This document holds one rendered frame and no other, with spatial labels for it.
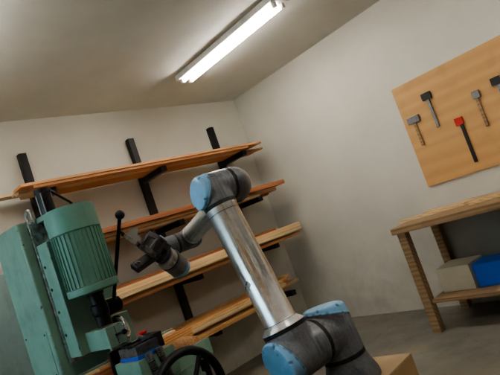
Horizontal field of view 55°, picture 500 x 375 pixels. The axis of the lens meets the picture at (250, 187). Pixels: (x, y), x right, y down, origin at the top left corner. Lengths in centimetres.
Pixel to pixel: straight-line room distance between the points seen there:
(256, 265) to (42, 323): 82
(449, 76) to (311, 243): 224
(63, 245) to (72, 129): 291
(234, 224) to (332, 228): 354
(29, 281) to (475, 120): 338
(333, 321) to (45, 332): 102
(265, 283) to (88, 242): 62
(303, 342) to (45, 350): 95
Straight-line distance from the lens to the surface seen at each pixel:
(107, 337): 176
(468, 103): 421
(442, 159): 434
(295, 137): 517
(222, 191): 162
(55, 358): 194
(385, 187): 465
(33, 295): 194
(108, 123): 476
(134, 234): 193
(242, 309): 453
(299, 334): 157
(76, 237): 174
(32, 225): 195
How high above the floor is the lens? 122
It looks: 5 degrees up
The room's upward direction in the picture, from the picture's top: 19 degrees counter-clockwise
